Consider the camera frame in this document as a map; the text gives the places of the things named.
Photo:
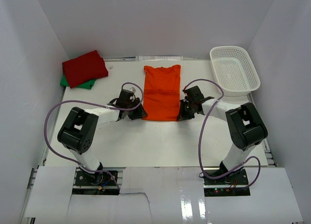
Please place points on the green folded t shirt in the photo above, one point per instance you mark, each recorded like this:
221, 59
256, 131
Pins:
87, 85

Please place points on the red folded t shirt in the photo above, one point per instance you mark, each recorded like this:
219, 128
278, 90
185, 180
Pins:
84, 68

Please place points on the paper strip at back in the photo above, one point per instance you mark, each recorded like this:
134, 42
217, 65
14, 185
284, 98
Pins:
159, 58

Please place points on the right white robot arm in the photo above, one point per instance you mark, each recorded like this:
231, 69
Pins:
245, 125

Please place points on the orange t shirt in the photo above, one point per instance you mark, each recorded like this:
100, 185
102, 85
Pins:
161, 98

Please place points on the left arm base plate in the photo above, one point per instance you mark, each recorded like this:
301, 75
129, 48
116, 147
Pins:
101, 184

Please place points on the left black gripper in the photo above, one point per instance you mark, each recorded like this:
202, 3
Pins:
140, 112

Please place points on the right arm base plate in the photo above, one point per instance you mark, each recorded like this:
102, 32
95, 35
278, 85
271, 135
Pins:
229, 186

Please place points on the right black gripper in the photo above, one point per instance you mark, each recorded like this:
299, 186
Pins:
182, 115

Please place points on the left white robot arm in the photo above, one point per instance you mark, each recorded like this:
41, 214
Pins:
78, 130

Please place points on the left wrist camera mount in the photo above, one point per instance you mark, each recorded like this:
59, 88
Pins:
131, 90

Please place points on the white paper sheet front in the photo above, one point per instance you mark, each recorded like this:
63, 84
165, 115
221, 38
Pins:
151, 195

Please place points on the white perforated plastic basket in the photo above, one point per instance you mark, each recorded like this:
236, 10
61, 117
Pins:
233, 70

